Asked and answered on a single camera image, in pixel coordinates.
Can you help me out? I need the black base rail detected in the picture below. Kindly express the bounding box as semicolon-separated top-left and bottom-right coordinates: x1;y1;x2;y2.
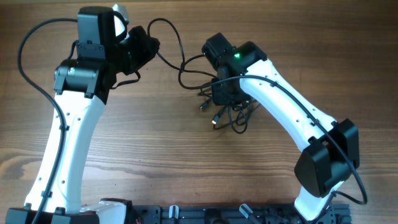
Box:
127;203;352;224

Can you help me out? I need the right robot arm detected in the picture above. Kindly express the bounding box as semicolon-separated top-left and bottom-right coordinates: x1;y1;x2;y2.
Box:
201;33;359;222

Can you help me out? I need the black USB cable long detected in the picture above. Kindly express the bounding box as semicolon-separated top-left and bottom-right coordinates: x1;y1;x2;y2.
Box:
146;17;218;90

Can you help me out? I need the right camera black cable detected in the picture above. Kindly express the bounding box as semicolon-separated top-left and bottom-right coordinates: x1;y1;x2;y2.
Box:
198;74;368;224

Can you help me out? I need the camera black cable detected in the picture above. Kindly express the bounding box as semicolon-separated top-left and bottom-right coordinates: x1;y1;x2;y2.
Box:
17;17;78;224
198;74;368;224

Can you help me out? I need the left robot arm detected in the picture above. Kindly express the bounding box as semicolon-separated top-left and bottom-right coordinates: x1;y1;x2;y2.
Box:
6;4;160;223

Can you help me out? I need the left camera black cable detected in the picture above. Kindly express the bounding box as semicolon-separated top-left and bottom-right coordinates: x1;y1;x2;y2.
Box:
17;17;78;224

